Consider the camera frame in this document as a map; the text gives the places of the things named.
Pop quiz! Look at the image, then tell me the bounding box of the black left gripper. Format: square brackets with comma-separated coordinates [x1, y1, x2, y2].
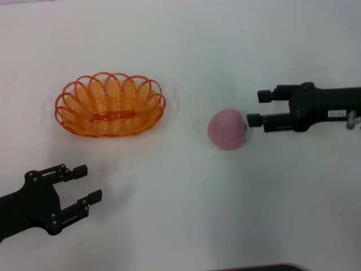
[0, 163, 103, 244]

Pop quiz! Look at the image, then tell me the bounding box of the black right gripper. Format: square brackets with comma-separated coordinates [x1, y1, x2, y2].
[246, 82, 361, 134]

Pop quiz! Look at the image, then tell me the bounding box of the pink felt peach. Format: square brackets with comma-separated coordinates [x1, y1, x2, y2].
[208, 108, 248, 152]

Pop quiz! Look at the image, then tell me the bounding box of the orange plastic woven basket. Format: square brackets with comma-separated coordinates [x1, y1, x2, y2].
[54, 72, 166, 138]

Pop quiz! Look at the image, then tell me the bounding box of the dark robot torso edge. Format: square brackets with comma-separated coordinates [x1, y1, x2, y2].
[218, 264, 307, 271]

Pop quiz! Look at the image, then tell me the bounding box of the silver connector with grey cable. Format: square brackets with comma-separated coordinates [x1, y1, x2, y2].
[346, 110, 361, 130]

